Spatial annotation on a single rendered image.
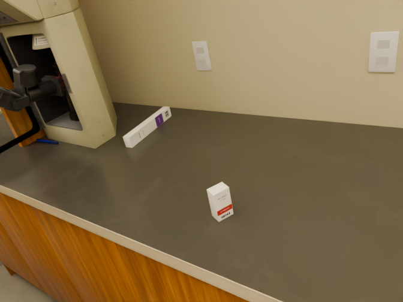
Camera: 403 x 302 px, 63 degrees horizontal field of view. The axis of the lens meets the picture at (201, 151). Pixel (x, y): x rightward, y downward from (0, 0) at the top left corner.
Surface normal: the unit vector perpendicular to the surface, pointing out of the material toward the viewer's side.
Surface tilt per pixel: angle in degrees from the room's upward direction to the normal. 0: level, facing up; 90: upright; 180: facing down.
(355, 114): 90
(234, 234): 1
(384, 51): 90
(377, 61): 90
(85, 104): 90
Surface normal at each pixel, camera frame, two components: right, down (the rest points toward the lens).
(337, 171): -0.18, -0.86
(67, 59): 0.82, 0.15
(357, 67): -0.54, 0.50
